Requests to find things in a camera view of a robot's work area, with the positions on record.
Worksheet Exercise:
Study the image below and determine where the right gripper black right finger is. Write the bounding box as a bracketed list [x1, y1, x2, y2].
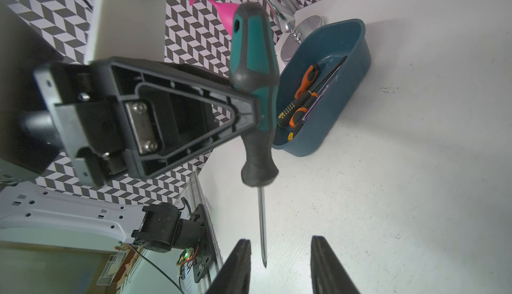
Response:
[310, 235, 360, 294]

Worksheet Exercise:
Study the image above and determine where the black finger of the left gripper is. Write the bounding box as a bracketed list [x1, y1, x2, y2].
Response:
[33, 57, 260, 187]

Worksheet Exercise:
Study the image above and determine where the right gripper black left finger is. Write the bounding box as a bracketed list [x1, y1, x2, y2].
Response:
[206, 239, 251, 294]

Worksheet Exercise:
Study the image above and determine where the green handled screwdriver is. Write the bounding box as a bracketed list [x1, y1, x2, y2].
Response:
[230, 3, 280, 266]

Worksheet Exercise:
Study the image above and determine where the yellow black screwdriver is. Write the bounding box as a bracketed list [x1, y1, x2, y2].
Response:
[277, 56, 347, 128]

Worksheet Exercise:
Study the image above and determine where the black yellow-tip screwdriver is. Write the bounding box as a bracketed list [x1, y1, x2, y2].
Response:
[287, 123, 303, 142]

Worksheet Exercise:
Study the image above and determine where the long orange black screwdriver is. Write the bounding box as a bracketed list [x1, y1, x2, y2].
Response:
[289, 92, 319, 129]

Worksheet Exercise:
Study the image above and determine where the purple handled screwdriver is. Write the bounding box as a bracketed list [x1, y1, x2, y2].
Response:
[302, 83, 330, 123]

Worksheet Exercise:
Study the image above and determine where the small orange black screwdriver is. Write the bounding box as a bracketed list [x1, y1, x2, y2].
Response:
[294, 63, 319, 99]

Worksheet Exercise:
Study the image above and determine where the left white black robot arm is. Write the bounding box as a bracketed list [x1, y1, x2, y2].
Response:
[1, 6, 261, 255]

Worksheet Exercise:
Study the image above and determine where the teal plastic storage box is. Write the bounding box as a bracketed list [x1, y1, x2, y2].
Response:
[273, 19, 371, 157]

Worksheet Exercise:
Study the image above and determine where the pink plastic wine glass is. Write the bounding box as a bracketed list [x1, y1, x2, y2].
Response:
[189, 0, 239, 36]

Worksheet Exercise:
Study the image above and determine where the chrome glass holder stand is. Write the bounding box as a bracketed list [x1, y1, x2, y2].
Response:
[265, 0, 323, 62]

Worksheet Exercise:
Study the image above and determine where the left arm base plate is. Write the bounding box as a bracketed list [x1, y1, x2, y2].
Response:
[175, 204, 217, 284]

